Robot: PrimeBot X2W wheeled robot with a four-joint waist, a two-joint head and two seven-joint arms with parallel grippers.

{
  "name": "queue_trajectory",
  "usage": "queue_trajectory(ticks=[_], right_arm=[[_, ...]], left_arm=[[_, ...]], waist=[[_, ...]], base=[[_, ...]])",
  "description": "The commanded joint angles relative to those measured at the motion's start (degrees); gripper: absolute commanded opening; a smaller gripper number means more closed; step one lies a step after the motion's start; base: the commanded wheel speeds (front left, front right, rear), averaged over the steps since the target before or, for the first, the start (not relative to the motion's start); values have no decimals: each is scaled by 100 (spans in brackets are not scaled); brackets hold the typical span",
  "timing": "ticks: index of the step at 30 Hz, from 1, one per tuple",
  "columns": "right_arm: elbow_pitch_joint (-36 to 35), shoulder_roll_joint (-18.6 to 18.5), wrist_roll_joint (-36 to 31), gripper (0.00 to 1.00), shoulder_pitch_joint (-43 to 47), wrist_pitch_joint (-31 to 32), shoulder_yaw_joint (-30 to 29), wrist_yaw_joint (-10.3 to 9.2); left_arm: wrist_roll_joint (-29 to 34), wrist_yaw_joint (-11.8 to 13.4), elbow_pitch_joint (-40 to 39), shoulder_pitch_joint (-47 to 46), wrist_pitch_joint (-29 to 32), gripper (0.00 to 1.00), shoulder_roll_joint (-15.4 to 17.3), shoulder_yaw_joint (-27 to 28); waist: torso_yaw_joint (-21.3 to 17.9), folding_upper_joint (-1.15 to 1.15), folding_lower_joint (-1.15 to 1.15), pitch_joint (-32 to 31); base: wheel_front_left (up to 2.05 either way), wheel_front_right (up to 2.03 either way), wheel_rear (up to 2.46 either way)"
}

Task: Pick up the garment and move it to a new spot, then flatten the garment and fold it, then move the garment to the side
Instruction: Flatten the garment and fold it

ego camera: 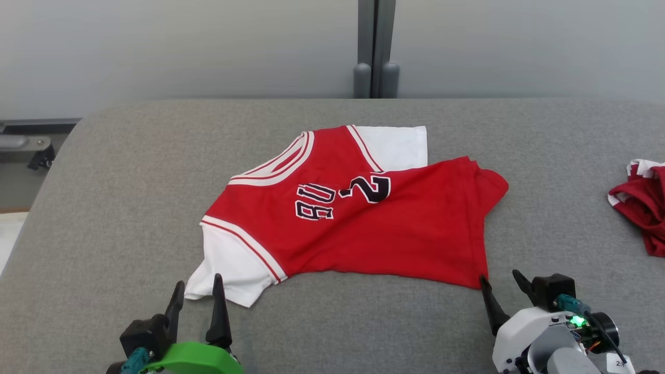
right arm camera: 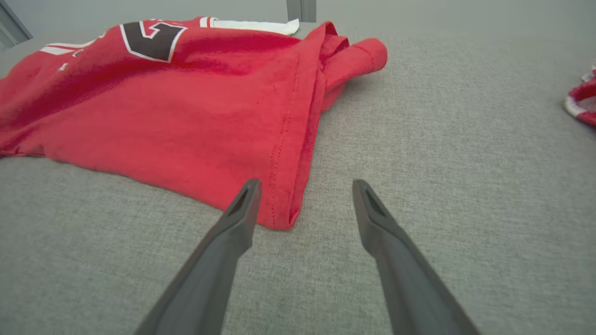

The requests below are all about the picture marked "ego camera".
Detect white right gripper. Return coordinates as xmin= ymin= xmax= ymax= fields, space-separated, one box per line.
xmin=479 ymin=269 xmax=619 ymax=374

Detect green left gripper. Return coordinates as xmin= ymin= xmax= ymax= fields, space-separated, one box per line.
xmin=107 ymin=274 xmax=245 ymax=374

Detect red white basketball jersey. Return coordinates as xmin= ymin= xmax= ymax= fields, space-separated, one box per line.
xmin=184 ymin=125 xmax=510 ymax=308

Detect red shorts white stripes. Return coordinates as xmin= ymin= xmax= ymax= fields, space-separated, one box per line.
xmin=608 ymin=158 xmax=665 ymax=258

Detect black right cable teal plug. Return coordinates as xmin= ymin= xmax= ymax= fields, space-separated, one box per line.
xmin=555 ymin=294 xmax=624 ymax=359

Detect black cable teal plug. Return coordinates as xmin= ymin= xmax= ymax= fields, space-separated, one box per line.
xmin=555 ymin=294 xmax=624 ymax=359
xmin=121 ymin=347 xmax=152 ymax=374

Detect black left cable teal plug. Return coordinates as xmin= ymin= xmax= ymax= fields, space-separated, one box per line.
xmin=121 ymin=347 xmax=152 ymax=374

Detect white paper cable tag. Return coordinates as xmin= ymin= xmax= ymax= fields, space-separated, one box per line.
xmin=605 ymin=353 xmax=635 ymax=374

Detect grey metal frame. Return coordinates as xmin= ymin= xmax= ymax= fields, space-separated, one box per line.
xmin=0 ymin=118 xmax=81 ymax=171

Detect grey vertical partition post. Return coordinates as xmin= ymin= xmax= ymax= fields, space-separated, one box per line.
xmin=353 ymin=0 xmax=401 ymax=99

